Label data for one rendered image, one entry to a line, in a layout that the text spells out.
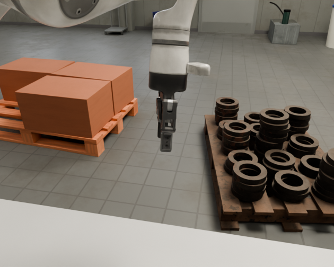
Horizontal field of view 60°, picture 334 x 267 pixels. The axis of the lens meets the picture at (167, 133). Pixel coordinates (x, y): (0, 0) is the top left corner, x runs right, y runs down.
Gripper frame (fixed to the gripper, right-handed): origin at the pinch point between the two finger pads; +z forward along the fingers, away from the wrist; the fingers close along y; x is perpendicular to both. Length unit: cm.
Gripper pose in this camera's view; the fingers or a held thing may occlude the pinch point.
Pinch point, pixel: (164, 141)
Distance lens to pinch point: 60.3
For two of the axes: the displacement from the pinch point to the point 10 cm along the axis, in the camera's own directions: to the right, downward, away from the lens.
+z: -0.7, 9.6, 2.7
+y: 0.9, 2.8, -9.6
